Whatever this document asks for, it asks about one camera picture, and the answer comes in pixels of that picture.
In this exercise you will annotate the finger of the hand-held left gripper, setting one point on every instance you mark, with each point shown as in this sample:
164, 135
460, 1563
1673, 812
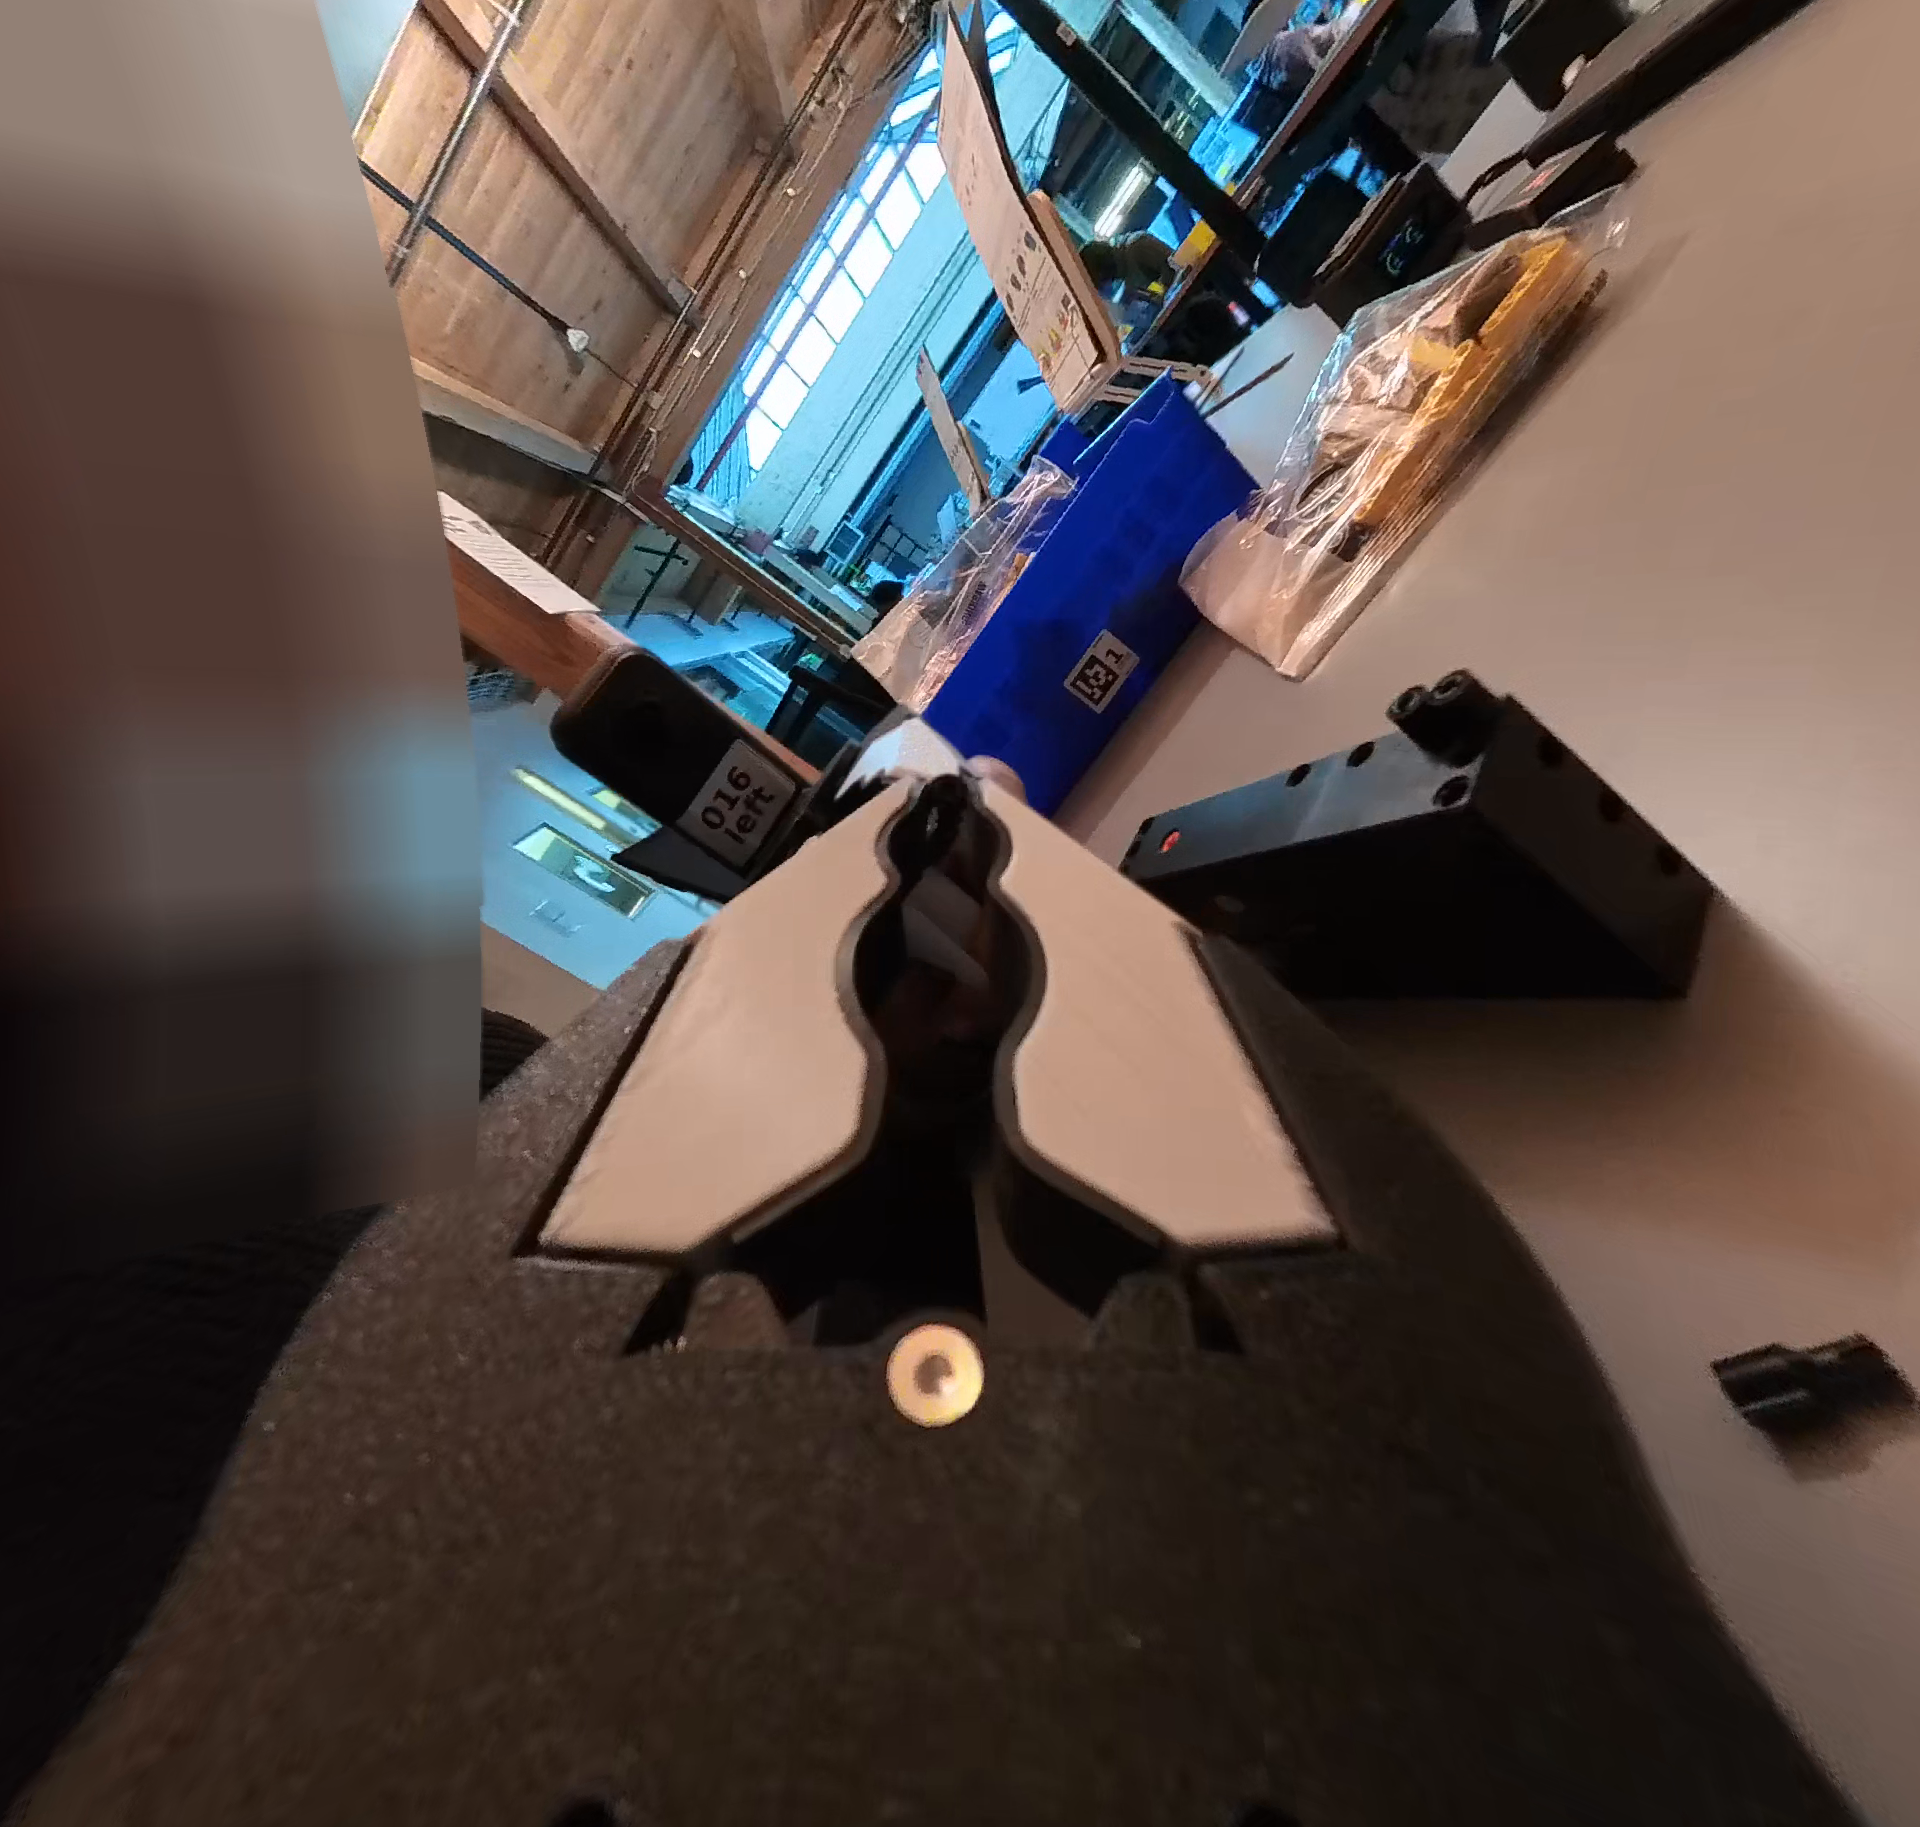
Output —
896, 755
997, 777

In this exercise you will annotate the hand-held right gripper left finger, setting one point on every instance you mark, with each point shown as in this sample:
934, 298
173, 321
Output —
720, 1078

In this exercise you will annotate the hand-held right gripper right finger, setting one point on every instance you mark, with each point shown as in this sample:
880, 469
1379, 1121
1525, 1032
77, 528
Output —
1156, 1093

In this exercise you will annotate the black plastic pin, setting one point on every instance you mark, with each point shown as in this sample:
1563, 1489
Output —
942, 808
1800, 1384

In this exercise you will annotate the black perforated block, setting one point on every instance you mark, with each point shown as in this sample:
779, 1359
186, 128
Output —
1426, 867

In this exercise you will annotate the clear plastic bag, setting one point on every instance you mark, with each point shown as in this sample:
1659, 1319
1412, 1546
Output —
960, 567

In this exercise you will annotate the blue plastic bin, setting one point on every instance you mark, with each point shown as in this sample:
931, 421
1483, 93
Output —
1081, 582

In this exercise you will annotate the plastic bag of yellow parts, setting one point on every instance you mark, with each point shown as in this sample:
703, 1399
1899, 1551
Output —
1395, 433

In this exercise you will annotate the brown cardboard box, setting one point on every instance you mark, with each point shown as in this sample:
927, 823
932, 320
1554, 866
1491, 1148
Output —
1020, 206

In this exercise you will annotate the black device with lit display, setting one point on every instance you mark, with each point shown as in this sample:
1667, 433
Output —
1381, 236

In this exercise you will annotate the black flat case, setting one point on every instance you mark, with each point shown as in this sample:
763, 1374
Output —
1726, 10

